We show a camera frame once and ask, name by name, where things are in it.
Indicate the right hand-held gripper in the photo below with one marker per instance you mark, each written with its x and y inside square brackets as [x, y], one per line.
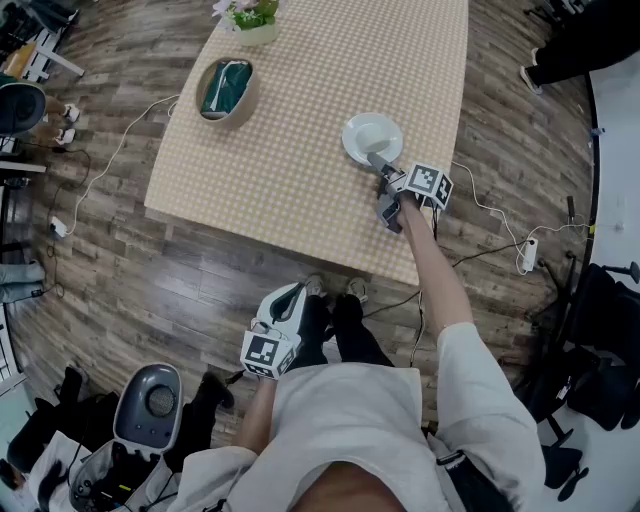
[425, 181]

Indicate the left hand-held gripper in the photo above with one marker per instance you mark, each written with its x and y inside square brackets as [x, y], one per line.
[262, 352]

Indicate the white round plate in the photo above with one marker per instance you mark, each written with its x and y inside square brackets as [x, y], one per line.
[351, 145]

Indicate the person's right forearm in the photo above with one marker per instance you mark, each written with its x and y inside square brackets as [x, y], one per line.
[435, 270]

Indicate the person's left forearm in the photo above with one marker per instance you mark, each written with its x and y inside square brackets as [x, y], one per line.
[257, 415]

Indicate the table with checkered cloth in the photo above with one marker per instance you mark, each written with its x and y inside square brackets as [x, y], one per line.
[310, 200]

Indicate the person's left shoe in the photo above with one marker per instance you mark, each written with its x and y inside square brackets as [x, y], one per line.
[314, 285]

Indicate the person's shoe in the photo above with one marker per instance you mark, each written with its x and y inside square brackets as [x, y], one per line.
[314, 285]
[357, 289]

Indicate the person's black trousers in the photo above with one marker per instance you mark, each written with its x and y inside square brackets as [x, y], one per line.
[355, 335]

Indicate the person's right shoe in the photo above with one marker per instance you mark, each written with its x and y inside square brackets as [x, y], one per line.
[357, 289]

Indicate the person's grey shirt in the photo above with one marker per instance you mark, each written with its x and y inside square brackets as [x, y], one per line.
[350, 415]

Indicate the round tan container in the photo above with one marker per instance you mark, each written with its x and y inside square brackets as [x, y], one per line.
[245, 113]

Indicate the green packet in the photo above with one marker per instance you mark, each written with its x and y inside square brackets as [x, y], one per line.
[230, 85]

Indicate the white power strip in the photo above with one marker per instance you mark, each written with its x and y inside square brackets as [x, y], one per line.
[528, 255]

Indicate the grey hard-shell backpack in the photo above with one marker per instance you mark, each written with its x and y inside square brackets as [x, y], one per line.
[20, 107]
[145, 425]

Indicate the white pot with flowers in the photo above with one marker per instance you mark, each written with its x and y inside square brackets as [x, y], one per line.
[257, 36]

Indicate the person's bare chest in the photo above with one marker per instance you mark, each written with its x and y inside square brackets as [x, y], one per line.
[350, 490]

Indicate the small black stick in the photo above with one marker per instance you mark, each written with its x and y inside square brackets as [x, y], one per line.
[570, 205]

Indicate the black bag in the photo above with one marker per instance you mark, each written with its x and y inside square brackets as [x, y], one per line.
[95, 422]

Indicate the white power adapter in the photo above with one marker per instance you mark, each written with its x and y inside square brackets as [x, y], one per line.
[59, 226]

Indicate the black office chair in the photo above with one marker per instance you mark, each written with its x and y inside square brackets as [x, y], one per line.
[565, 465]
[600, 325]

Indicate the white rack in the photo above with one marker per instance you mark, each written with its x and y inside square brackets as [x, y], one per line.
[7, 350]

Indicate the white table legs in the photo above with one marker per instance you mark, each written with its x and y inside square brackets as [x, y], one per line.
[55, 55]

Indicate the white frame desk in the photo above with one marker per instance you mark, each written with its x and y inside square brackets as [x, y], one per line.
[22, 166]

